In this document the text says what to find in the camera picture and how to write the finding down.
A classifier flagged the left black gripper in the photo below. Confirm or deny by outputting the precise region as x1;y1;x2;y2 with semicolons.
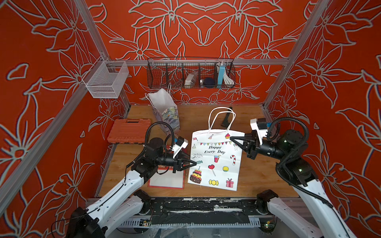
154;152;196;175

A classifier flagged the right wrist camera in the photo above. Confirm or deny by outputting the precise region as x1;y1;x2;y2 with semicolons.
250;118;268;145

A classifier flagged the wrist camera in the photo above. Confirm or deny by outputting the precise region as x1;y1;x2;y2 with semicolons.
250;118;268;145
172;136;189;158

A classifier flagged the white slotted cable duct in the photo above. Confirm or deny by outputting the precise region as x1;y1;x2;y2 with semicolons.
118;217;261;229

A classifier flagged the colourful patterned paper bag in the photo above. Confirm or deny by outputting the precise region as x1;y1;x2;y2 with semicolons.
145;83;180;132

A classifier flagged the red RICH paper bag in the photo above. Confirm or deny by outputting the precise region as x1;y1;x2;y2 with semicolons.
148;162;185;189

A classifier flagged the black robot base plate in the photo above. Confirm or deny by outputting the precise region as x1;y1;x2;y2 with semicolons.
141;197;272;224

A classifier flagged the light blue box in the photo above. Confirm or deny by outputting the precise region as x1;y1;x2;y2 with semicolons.
216;62;225;88

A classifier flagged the white cable in basket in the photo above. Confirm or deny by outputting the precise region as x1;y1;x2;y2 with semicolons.
223;69;235;87

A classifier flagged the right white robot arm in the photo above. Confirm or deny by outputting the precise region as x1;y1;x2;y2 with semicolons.
230;117;355;238

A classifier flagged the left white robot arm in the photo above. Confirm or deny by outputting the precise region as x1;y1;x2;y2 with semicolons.
66;122;196;238

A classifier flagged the orange plastic tool case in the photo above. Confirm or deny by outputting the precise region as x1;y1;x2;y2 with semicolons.
107;119;151;144

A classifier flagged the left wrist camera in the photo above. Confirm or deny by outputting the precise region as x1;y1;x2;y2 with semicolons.
172;136;189;158

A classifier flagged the dark green wrench tool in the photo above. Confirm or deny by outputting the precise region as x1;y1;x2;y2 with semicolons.
221;107;233;129

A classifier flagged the dark blue round object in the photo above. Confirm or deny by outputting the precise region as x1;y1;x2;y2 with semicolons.
203;77;215;88

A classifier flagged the white wire mesh basket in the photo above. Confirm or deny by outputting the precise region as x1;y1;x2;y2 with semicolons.
82;57;130;99

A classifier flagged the silver packet in basket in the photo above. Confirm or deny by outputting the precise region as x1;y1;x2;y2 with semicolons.
184;72;198;89

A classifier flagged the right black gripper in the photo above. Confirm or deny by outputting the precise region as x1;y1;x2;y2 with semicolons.
231;132;290;164

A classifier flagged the white happy day paper bag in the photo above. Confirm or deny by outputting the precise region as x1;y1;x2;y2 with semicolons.
188;107;245;191

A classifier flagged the black wire wall basket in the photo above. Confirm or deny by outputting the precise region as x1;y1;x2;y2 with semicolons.
147;57;236;89

